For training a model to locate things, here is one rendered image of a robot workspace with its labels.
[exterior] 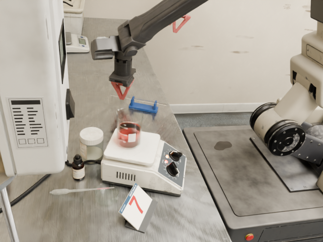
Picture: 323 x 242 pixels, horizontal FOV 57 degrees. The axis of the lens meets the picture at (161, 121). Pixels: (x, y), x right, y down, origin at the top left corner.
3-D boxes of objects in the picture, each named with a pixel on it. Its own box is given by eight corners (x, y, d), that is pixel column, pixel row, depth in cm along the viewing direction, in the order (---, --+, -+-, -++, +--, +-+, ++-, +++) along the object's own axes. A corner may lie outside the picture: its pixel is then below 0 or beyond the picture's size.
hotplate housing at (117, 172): (185, 163, 82) (190, 140, 78) (181, 199, 71) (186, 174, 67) (107, 149, 84) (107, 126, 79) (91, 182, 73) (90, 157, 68)
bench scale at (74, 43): (90, 54, 141) (89, 43, 139) (31, 54, 134) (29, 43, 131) (87, 40, 156) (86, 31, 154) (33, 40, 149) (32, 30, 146)
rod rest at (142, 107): (158, 109, 105) (159, 100, 103) (156, 114, 102) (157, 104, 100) (130, 103, 106) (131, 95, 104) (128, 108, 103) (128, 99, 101)
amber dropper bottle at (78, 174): (71, 173, 75) (69, 151, 71) (83, 171, 76) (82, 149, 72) (73, 181, 72) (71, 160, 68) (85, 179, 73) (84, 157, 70)
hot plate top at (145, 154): (160, 137, 78) (161, 134, 78) (153, 167, 68) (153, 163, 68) (116, 129, 79) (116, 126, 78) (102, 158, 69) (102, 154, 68)
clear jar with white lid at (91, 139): (99, 148, 84) (99, 125, 79) (106, 162, 79) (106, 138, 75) (78, 152, 81) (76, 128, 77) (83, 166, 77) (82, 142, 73)
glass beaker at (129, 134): (146, 142, 75) (149, 113, 70) (131, 155, 70) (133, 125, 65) (123, 131, 77) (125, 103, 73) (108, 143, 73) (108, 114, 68)
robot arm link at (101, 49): (139, 49, 86) (133, 22, 87) (99, 51, 81) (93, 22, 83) (129, 66, 96) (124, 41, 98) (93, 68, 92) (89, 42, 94)
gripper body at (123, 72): (108, 82, 95) (108, 60, 91) (118, 70, 104) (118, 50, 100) (128, 86, 95) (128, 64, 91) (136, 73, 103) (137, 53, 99)
